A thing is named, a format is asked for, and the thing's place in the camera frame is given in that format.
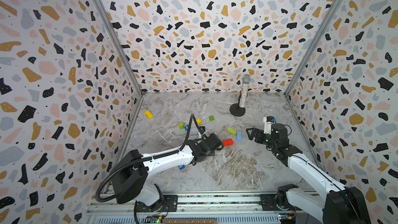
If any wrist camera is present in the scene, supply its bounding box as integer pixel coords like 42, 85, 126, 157
199, 126, 207, 138
263, 116, 276, 134

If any glitter microphone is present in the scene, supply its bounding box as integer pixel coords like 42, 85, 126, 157
239, 74, 251, 108

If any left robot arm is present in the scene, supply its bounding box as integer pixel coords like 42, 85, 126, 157
110, 133, 224, 211

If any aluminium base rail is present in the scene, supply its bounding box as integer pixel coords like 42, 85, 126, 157
83, 190, 352, 224

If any black round microphone stand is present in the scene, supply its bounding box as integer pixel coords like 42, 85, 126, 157
230, 103, 246, 117

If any yellow flat rectangular block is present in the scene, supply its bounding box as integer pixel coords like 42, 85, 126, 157
145, 111, 153, 119

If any light blue block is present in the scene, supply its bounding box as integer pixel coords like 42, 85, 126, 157
236, 131, 242, 141

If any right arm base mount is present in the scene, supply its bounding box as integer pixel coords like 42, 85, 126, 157
259, 193, 296, 211

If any wooden strip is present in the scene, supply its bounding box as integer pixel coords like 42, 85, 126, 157
162, 218, 218, 224

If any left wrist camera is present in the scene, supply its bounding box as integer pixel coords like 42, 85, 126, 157
199, 126, 207, 138

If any black corrugated cable hose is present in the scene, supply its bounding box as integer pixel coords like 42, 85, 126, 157
94, 113, 206, 203

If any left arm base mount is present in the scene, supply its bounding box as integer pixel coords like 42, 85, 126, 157
135, 195, 178, 213

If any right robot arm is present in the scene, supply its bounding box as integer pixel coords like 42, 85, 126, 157
246, 121, 371, 224

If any lime green block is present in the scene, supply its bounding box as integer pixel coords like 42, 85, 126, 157
227, 128, 237, 136

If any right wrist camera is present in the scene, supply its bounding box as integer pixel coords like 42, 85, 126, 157
263, 116, 276, 134

